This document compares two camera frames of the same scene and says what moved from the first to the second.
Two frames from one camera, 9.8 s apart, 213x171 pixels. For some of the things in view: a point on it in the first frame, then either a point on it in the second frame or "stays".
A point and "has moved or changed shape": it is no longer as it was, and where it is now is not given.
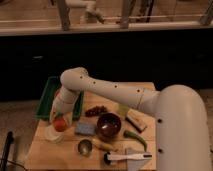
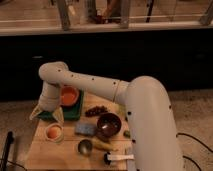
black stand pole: x=9 y=141 stays
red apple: x=60 y=124 has moved or changed shape
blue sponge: x=85 y=128 stays
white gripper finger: x=69 y=118 → x=59 y=115
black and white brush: x=108 y=157 stays
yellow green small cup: x=123 y=109 stays
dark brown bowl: x=108 y=125 stays
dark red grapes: x=96 y=111 stays
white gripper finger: x=52 y=117 → x=35 y=112
